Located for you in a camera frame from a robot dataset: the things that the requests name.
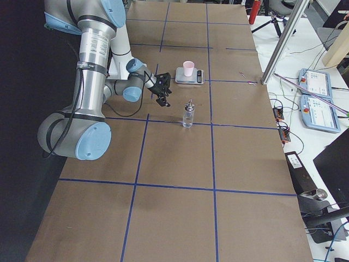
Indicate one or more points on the clear glass sauce bottle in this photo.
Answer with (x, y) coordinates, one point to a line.
(188, 117)

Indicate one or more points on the silver digital kitchen scale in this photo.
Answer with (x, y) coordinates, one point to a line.
(197, 77)

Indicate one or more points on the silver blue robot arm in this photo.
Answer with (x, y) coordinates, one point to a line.
(105, 67)

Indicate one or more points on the orange terminal block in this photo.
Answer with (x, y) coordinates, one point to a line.
(278, 114)
(284, 134)

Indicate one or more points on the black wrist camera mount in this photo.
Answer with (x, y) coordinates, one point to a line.
(164, 78)

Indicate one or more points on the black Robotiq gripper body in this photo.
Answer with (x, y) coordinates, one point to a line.
(158, 90)

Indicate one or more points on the lower teach pendant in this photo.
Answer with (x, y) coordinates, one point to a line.
(318, 115)

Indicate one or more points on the black monitor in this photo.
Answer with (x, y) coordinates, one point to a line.
(332, 166)

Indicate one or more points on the lower orange terminal block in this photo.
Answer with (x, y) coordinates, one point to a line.
(284, 134)

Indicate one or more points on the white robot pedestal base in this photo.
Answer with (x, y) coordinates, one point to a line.
(121, 55)

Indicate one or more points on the black camera tripod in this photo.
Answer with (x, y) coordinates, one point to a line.
(278, 22)

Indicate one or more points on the black clamp stand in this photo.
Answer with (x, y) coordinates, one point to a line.
(320, 217)

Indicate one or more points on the teach pendant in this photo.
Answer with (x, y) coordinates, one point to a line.
(316, 82)
(318, 115)

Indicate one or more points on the upper teach pendant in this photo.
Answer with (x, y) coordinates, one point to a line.
(316, 82)

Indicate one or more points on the red fire extinguisher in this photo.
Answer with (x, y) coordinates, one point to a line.
(254, 11)

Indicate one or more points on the wooden board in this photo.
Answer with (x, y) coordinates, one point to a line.
(339, 49)

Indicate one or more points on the aluminium frame post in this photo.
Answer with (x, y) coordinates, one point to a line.
(283, 40)

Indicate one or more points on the upper orange terminal block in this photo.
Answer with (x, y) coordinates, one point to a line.
(278, 114)

